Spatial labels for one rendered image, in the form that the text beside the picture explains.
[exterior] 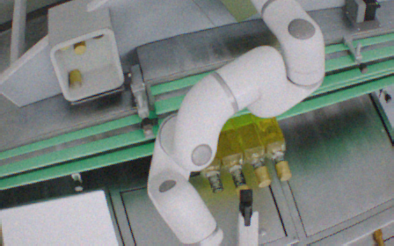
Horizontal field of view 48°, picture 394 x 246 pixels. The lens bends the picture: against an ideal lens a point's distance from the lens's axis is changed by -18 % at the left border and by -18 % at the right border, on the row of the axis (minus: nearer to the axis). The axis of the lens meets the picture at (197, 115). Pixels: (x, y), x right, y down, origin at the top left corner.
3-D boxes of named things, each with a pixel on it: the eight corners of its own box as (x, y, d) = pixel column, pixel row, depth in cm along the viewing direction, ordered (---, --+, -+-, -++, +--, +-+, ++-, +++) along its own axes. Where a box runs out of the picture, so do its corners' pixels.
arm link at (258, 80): (237, 96, 92) (246, 142, 105) (331, 36, 95) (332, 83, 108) (207, 61, 97) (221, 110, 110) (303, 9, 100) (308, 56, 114)
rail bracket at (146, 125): (137, 113, 139) (148, 153, 132) (127, 73, 125) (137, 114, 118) (149, 111, 139) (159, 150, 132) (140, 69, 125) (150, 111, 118)
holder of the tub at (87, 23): (69, 90, 143) (71, 111, 139) (47, 26, 120) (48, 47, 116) (123, 73, 145) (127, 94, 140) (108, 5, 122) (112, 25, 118)
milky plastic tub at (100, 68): (64, 80, 138) (67, 104, 134) (47, 27, 120) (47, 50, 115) (120, 61, 140) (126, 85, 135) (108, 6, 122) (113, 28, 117)
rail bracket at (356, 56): (339, 40, 138) (359, 75, 130) (341, 24, 132) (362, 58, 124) (349, 39, 138) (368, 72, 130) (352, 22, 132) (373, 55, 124)
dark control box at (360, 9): (344, 5, 144) (356, 23, 139) (346, -12, 137) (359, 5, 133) (362, 3, 145) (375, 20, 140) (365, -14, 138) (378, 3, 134)
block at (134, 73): (131, 89, 141) (136, 110, 137) (126, 67, 133) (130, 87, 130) (144, 85, 142) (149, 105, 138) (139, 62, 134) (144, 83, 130)
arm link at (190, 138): (203, 67, 103) (138, 106, 101) (228, 76, 90) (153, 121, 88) (235, 126, 107) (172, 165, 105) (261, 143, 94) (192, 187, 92)
